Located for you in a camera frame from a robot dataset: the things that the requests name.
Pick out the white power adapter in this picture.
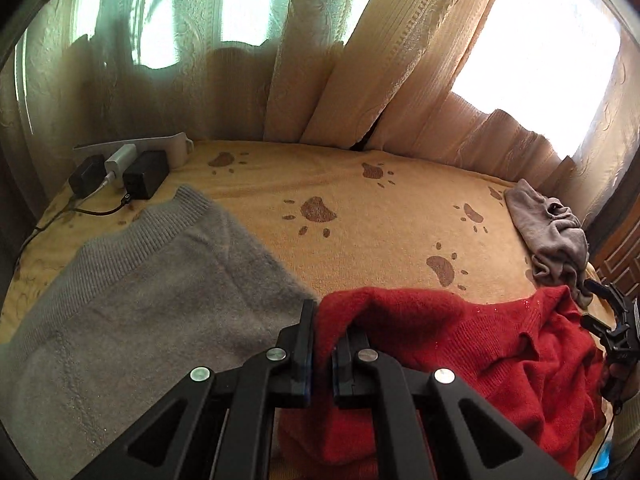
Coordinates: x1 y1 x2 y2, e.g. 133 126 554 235
103 143 137 182

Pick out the white power strip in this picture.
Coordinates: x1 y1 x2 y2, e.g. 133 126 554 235
72 132 194 167

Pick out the black power adapter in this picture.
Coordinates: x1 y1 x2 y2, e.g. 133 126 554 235
122 150 169 201
68 155 107 199

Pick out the taupe knit sweater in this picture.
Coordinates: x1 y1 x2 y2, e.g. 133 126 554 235
505 178 597 309

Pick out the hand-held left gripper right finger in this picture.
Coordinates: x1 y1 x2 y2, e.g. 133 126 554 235
330 327 576 480

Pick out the person's right hand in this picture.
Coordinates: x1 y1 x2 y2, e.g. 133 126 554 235
601 360 640 401

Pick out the light grey knit sweater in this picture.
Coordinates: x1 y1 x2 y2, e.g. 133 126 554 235
0 185 321 480

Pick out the person's right forearm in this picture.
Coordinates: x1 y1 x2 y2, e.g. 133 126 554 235
611 400 640 480

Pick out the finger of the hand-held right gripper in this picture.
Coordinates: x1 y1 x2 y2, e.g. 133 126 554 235
579 313 619 345
584 279 626 313

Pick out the white charger cable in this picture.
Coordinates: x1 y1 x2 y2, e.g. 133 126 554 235
75 172 113 201

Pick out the yellow paw print blanket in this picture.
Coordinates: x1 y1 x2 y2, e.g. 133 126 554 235
10 139 608 480

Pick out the cream patterned curtain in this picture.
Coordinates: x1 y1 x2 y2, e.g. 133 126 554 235
367 0 640 231
0 0 396 153

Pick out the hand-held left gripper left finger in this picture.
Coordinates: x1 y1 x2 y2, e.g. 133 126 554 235
75 299 319 480

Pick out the red knit sweater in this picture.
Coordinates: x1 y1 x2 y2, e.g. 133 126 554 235
277 285 608 480

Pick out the black charger cable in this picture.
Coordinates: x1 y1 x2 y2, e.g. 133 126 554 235
15 192 133 261

